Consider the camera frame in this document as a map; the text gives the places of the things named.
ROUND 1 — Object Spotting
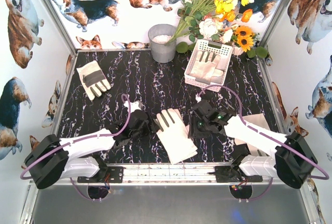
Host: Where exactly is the aluminium front rail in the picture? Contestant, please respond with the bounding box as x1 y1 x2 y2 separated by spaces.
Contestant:
30 163 311 186

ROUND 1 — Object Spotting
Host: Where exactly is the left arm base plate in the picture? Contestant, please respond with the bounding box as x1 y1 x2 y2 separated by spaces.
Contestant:
77 166 124 183

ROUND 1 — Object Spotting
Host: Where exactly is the green moss ball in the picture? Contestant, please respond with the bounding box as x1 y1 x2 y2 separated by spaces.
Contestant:
246 46 268 59
176 41 189 53

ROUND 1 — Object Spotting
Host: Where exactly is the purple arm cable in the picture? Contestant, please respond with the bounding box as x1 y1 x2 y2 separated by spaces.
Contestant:
20 93 132 201
197 84 329 201

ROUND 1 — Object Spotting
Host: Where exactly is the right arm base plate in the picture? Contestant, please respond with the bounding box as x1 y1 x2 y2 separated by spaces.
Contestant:
208 155 263 183

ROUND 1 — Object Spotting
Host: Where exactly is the artificial flower bouquet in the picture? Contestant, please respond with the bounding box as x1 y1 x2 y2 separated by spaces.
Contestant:
169 0 254 44

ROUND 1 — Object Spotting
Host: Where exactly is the white glove near right base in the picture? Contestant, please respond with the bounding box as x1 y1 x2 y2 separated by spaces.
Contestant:
234 114 273 157

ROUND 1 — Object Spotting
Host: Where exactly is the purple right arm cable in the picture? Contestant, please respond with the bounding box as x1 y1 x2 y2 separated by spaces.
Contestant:
197 84 329 201

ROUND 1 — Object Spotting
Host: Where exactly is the white perforated storage basket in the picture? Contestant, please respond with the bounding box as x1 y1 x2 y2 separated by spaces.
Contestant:
184 39 233 92

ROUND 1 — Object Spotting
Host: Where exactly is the sunflower pot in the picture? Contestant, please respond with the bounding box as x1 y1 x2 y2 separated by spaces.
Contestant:
230 25 260 55

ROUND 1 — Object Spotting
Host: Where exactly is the grey metal bucket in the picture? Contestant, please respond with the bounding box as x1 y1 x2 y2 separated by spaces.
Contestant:
148 24 176 63

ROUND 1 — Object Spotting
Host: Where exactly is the white glove with green fingers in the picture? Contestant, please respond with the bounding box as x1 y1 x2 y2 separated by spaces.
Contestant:
190 50 224 82

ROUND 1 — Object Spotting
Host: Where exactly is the green moss ball right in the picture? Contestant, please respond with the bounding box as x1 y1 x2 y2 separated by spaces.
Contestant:
246 46 268 59

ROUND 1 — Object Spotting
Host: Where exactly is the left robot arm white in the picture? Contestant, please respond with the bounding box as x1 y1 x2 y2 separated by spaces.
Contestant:
24 109 159 189

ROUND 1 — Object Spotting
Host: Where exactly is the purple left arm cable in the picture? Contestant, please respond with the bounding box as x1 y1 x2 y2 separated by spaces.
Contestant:
20 93 132 201

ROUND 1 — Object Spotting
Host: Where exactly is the white grey glove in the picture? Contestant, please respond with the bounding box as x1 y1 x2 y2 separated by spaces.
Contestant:
156 108 197 164
76 61 111 101

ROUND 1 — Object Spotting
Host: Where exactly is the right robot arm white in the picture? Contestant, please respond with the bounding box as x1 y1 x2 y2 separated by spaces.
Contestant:
188 100 317 189

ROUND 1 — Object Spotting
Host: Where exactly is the green moss ball left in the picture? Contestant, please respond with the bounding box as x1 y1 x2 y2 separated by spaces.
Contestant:
176 41 189 53

